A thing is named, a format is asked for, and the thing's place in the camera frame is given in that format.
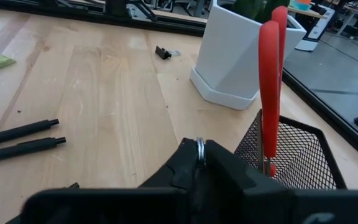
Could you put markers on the black binder clip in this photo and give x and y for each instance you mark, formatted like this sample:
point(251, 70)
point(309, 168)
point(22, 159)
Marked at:
point(162, 53)

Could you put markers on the white machine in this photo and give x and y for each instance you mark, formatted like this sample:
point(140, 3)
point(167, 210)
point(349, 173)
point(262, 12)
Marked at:
point(319, 28)

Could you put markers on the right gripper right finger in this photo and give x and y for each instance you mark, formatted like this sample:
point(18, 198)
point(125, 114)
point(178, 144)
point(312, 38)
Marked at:
point(225, 174)

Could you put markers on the green cactus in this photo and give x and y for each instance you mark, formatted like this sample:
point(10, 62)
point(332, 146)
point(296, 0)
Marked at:
point(250, 7)

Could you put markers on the wooden workbench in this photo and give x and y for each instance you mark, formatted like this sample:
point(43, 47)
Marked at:
point(306, 13)

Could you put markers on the black mesh desk organizer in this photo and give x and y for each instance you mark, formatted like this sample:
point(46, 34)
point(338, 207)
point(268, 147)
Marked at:
point(306, 161)

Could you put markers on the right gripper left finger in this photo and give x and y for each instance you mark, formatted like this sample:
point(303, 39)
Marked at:
point(179, 174)

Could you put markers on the white hexagonal plant pot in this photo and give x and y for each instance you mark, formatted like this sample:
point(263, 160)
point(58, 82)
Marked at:
point(228, 56)

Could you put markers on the black pen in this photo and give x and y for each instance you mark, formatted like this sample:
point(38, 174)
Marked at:
point(73, 186)
point(20, 148)
point(17, 132)

